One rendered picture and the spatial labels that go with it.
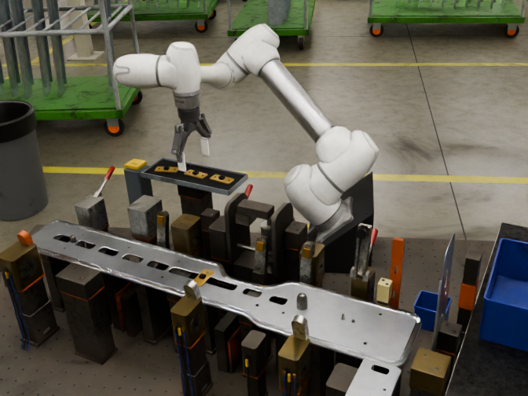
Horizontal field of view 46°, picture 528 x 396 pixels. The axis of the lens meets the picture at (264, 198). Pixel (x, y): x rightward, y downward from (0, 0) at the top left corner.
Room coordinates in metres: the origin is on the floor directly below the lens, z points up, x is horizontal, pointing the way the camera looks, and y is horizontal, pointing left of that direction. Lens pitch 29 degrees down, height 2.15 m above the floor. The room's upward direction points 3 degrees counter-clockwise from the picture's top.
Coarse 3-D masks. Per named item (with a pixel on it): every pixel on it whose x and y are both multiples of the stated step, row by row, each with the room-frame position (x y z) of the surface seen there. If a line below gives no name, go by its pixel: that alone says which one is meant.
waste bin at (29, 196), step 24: (0, 120) 4.08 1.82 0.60; (24, 120) 3.79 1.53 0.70; (0, 144) 3.68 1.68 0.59; (24, 144) 3.78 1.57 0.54; (0, 168) 3.68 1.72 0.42; (24, 168) 3.75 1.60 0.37; (0, 192) 3.68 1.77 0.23; (24, 192) 3.73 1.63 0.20; (0, 216) 3.70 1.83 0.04; (24, 216) 3.72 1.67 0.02
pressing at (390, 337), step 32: (64, 224) 1.94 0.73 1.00; (64, 256) 1.73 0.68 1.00; (96, 256) 1.71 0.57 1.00; (160, 256) 1.70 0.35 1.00; (192, 256) 1.68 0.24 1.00; (160, 288) 1.53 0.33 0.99; (224, 288) 1.51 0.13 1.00; (256, 288) 1.50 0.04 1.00; (288, 288) 1.49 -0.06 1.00; (320, 288) 1.48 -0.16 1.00; (256, 320) 1.36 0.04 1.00; (288, 320) 1.35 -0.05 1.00; (320, 320) 1.34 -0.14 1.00; (384, 320) 1.33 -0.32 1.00; (416, 320) 1.32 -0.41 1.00; (352, 352) 1.21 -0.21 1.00; (384, 352) 1.20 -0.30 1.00
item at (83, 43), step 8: (72, 0) 7.67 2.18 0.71; (80, 0) 7.70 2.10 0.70; (72, 16) 7.68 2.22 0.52; (72, 24) 7.68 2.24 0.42; (80, 24) 7.67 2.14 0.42; (88, 24) 7.80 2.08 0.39; (80, 40) 7.67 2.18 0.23; (88, 40) 7.72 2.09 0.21; (80, 48) 7.68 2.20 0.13; (88, 48) 7.68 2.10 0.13; (72, 56) 7.73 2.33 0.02; (80, 56) 7.68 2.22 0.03; (88, 56) 7.66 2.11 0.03; (96, 56) 7.68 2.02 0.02
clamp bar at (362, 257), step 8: (360, 224) 1.49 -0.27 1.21; (360, 232) 1.45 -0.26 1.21; (368, 232) 1.47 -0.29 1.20; (360, 240) 1.48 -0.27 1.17; (368, 240) 1.46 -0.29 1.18; (360, 248) 1.48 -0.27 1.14; (368, 248) 1.47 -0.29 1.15; (360, 256) 1.47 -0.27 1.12; (368, 256) 1.47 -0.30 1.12; (360, 264) 1.47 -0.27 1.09
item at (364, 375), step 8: (368, 360) 1.18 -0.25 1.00; (360, 368) 1.15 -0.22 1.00; (368, 368) 1.15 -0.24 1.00; (392, 368) 1.14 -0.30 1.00; (360, 376) 1.12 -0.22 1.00; (368, 376) 1.12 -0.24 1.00; (376, 376) 1.12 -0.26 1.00; (384, 376) 1.12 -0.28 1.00; (392, 376) 1.12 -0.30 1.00; (352, 384) 1.10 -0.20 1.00; (360, 384) 1.09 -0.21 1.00; (368, 384) 1.09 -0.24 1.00; (376, 384) 1.09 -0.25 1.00; (384, 384) 1.09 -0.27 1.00; (392, 384) 1.09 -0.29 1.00; (352, 392) 1.07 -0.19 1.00; (360, 392) 1.07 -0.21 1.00; (368, 392) 1.07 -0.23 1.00; (376, 392) 1.07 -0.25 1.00; (384, 392) 1.07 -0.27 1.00; (392, 392) 1.07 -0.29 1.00
